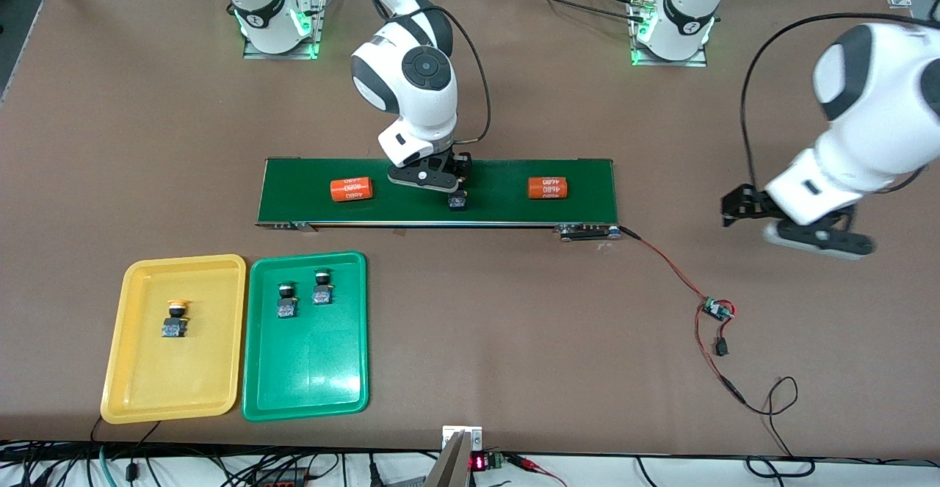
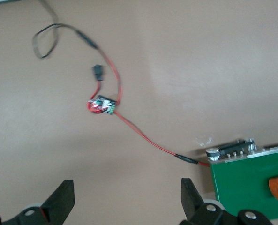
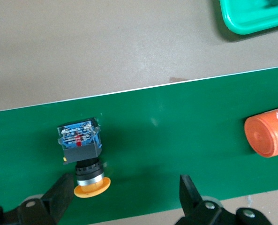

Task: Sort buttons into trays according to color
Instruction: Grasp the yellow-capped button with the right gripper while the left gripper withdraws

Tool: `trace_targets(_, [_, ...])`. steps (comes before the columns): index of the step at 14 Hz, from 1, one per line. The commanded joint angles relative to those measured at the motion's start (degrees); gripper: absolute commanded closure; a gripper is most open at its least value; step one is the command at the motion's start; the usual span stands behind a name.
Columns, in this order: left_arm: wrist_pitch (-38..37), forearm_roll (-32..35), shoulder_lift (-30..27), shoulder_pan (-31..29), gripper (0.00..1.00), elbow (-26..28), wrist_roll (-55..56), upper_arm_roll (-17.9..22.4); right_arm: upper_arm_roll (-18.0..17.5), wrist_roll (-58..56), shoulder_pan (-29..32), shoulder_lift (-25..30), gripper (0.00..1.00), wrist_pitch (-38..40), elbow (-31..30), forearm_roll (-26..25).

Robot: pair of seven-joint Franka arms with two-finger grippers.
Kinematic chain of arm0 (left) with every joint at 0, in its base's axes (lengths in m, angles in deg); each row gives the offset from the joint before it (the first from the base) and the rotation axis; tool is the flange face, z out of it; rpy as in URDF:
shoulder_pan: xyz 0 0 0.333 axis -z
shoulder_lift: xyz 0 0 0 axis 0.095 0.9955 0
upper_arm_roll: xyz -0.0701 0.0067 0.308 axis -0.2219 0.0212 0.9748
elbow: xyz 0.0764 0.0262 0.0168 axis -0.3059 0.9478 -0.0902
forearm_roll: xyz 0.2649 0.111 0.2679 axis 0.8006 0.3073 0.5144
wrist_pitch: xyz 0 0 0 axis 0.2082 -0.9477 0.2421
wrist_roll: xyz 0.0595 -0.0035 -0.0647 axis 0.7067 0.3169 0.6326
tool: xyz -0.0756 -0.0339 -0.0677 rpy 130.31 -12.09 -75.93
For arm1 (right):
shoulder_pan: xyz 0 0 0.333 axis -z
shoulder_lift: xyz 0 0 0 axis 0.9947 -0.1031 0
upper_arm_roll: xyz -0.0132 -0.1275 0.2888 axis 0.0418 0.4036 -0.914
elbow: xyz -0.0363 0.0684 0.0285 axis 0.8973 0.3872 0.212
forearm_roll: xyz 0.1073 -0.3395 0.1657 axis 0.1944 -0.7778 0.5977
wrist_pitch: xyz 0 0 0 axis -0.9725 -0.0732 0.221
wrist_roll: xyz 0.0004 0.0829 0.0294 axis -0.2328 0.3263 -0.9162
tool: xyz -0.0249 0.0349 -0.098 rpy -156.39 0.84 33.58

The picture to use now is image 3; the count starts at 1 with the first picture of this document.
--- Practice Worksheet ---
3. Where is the green plastic tray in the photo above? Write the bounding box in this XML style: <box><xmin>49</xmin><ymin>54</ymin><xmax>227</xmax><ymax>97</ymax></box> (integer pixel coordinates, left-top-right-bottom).
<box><xmin>217</xmin><ymin>0</ymin><xmax>278</xmax><ymax>36</ymax></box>

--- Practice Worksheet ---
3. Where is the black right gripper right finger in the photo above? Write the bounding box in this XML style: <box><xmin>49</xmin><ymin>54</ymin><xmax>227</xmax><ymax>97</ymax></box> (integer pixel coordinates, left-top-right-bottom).
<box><xmin>174</xmin><ymin>174</ymin><xmax>271</xmax><ymax>225</ymax></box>

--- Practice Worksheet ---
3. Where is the green conveyor belt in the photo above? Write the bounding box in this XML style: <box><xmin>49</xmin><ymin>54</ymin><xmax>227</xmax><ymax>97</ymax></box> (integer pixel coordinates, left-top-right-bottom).
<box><xmin>0</xmin><ymin>64</ymin><xmax>278</xmax><ymax>225</ymax></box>

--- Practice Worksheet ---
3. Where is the yellow push button switch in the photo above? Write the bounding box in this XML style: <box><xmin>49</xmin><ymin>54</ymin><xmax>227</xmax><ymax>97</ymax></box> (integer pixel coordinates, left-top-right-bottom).
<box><xmin>57</xmin><ymin>118</ymin><xmax>112</xmax><ymax>199</ymax></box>

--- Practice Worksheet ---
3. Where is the orange cylindrical battery cell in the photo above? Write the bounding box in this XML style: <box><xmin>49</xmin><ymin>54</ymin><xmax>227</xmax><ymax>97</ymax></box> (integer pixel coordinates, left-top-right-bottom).
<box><xmin>243</xmin><ymin>105</ymin><xmax>278</xmax><ymax>158</ymax></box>

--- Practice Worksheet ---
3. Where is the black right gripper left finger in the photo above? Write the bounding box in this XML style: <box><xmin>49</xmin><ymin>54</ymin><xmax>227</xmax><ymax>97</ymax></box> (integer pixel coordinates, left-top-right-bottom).
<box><xmin>0</xmin><ymin>173</ymin><xmax>75</xmax><ymax>225</ymax></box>

